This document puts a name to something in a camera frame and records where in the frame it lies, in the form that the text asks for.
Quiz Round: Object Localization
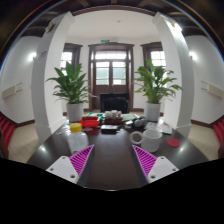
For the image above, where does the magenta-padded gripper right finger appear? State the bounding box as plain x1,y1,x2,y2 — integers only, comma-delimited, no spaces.
131,144,180,184

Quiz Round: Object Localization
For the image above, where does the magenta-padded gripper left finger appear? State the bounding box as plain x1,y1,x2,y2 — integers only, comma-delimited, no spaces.
45,143,96,185

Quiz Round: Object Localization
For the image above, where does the clear bottle with yellow cap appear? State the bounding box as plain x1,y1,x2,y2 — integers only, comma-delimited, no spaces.
67,122,90,155

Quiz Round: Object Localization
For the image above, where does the white speckled mug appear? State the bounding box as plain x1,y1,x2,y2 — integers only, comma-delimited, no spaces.
129,128,164,154

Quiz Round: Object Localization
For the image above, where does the printed paper leaflet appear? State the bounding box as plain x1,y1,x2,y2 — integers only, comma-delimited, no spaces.
144,121,173,135

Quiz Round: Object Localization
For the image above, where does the red box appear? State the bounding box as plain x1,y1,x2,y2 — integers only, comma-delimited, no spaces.
79,115,101,130

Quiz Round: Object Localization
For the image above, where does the green plant in white pot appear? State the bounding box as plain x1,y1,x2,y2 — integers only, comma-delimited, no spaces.
133,58,183,122
45,61,98,123

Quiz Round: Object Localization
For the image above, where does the small black case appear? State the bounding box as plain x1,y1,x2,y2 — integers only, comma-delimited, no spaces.
100,124,119,134

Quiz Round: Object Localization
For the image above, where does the green booklet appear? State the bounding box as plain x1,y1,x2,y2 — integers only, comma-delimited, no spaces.
121,113,137,122

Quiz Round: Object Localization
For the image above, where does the white square column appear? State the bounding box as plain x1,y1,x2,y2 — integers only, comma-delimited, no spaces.
30,11,76,144
152,12,195,138

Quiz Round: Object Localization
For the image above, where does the black chair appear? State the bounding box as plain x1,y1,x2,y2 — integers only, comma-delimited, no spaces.
99,92,130,114

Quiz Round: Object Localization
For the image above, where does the dark wooden double door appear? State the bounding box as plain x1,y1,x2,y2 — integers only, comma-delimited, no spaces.
87,42,135,111

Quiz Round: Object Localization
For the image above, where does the dark wooden framed window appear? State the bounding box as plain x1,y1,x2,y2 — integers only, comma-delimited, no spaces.
140,41,168,72
59,42,83,77

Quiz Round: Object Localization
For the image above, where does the white wall radiator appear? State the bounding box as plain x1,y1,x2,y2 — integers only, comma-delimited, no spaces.
1,83,24,100
200,80,224,99

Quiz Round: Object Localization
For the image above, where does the glowing wall lamp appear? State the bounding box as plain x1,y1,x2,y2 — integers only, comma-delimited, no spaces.
188,49,198,61
28,51,38,63

